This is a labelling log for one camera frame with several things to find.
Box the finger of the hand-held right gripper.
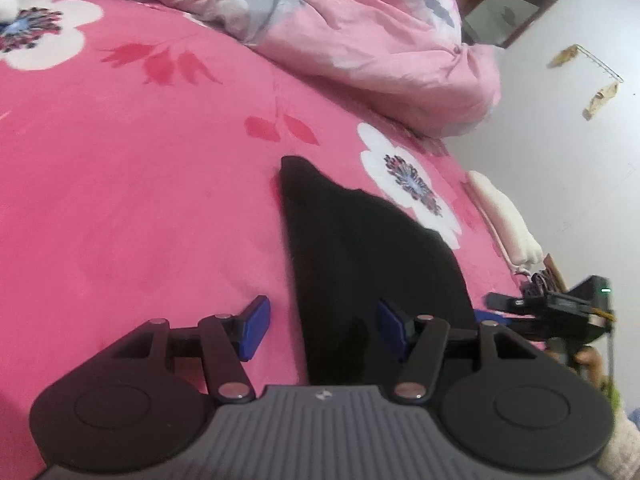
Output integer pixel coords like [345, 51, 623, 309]
[475, 310, 549, 344]
[486, 292, 549, 317]

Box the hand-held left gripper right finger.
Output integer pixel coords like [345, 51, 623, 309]
[377, 298, 543, 405]

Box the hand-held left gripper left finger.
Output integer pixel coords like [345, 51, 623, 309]
[111, 295, 272, 405]

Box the black printed t-shirt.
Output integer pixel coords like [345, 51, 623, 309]
[279, 155, 478, 388]

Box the person's right forearm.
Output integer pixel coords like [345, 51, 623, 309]
[597, 375, 640, 480]

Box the person's right hand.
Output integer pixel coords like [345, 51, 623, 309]
[575, 349, 608, 386]

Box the dark patterned cloth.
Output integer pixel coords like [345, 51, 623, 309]
[522, 270, 556, 296]

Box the light brown wooden piece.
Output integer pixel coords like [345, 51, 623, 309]
[542, 254, 568, 293]

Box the small cream cloth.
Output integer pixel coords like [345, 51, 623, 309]
[467, 170, 545, 273]

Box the pink floral blanket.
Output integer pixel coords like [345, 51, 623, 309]
[0, 0, 546, 480]

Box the pink patterned duvet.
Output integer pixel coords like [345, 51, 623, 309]
[17, 0, 502, 138]

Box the black cable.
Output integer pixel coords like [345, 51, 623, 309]
[606, 305, 618, 401]

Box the white wall hook rack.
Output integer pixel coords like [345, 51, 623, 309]
[575, 44, 624, 84]

